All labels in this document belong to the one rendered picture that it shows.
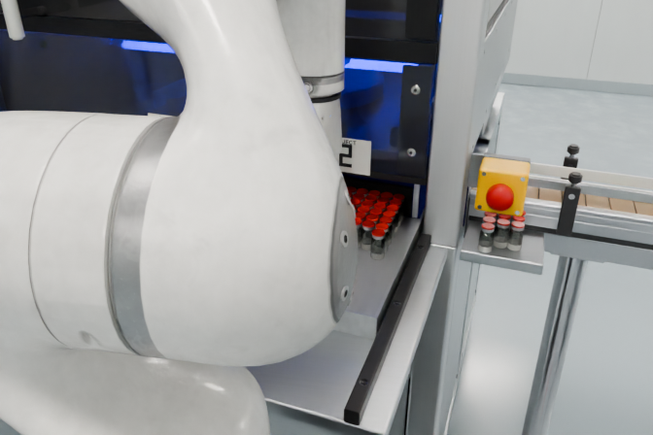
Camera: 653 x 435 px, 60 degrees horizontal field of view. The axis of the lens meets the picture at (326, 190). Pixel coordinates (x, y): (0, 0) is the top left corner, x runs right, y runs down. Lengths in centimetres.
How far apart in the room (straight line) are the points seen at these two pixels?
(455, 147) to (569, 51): 467
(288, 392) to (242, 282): 47
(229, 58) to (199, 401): 20
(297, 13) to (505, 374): 159
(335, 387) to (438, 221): 36
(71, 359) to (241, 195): 15
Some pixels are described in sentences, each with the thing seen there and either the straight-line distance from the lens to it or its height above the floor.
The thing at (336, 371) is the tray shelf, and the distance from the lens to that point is 71.
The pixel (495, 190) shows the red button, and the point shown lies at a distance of 87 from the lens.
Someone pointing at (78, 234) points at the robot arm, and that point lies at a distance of 25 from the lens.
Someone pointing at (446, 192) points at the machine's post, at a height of 98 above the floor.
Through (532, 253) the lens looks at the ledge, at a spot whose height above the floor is 88.
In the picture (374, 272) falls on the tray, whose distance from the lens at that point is 88.
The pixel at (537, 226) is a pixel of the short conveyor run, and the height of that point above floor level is 89.
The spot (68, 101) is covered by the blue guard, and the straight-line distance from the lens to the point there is 121.
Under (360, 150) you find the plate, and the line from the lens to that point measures 92.
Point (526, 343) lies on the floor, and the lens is 222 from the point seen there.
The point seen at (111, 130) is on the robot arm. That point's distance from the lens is 28.
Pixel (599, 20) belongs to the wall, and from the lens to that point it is 549.
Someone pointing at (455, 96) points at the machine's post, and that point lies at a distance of 86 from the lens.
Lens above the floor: 137
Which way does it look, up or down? 26 degrees down
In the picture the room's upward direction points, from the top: straight up
